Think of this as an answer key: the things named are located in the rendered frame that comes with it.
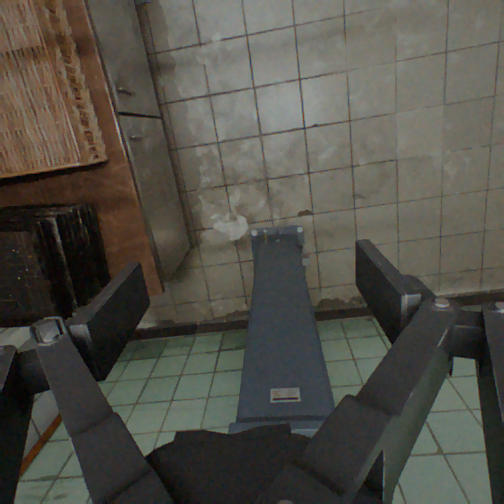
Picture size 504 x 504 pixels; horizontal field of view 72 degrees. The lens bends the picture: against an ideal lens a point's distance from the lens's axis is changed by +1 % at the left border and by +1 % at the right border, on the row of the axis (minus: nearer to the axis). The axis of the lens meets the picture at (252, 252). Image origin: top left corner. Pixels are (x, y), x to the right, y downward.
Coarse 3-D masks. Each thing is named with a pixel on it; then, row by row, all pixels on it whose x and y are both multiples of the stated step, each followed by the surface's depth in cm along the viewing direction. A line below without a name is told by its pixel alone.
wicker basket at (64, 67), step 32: (0, 0) 93; (32, 0) 80; (0, 32) 95; (32, 32) 95; (64, 32) 92; (0, 64) 98; (32, 64) 97; (64, 64) 89; (0, 96) 101; (32, 96) 101; (64, 96) 88; (0, 128) 104; (32, 128) 103; (64, 128) 103; (96, 128) 101; (0, 160) 107; (32, 160) 107; (96, 160) 99
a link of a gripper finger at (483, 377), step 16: (496, 304) 12; (496, 320) 12; (496, 336) 11; (496, 352) 10; (480, 368) 12; (496, 368) 10; (480, 384) 12; (496, 384) 9; (480, 400) 11; (496, 400) 9; (496, 416) 9; (496, 432) 9; (496, 448) 9; (496, 464) 9; (496, 480) 8; (496, 496) 8
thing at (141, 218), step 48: (96, 0) 101; (0, 48) 98; (96, 48) 96; (144, 48) 137; (96, 96) 100; (144, 96) 130; (144, 144) 124; (0, 192) 112; (48, 192) 111; (96, 192) 110; (144, 192) 118; (144, 240) 115
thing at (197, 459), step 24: (192, 432) 9; (216, 432) 9; (240, 432) 9; (264, 432) 9; (288, 432) 9; (144, 456) 9; (168, 456) 8; (192, 456) 8; (216, 456) 8; (240, 456) 8; (264, 456) 8; (288, 456) 8; (168, 480) 8; (192, 480) 8; (216, 480) 8; (240, 480) 8; (264, 480) 8
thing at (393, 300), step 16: (368, 240) 20; (368, 256) 18; (384, 256) 17; (368, 272) 18; (384, 272) 16; (368, 288) 18; (384, 288) 15; (400, 288) 14; (368, 304) 18; (384, 304) 16; (400, 304) 14; (416, 304) 14; (384, 320) 16; (400, 320) 14
